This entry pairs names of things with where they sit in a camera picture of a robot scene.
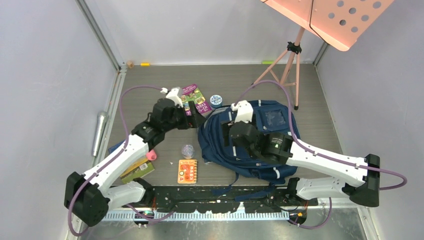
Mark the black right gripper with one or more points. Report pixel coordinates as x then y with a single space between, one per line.
225 126

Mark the landscape cover book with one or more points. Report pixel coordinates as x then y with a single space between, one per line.
139 168

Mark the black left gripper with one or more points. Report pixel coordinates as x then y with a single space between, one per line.
194 121

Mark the yellow marker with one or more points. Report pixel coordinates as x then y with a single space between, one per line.
145 64

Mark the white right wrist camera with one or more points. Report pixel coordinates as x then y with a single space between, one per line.
244 111

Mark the orange spiral notepad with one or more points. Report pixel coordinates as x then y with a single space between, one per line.
187 171

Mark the purple treehouse book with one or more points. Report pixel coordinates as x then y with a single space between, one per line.
193 93

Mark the silver metal cylinder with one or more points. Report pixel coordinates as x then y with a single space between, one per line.
102 119

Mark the pink music stand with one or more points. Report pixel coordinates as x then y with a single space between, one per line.
339 23

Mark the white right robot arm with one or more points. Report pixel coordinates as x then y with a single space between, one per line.
355 178

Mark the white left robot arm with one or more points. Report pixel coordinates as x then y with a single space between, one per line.
89 196

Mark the blue white round jar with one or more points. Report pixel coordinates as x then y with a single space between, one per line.
216 101

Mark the small wooden block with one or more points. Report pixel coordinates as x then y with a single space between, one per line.
130 64

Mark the navy blue backpack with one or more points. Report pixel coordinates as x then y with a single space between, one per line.
269 116

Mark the pink highlighter marker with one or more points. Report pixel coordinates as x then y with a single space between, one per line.
151 155

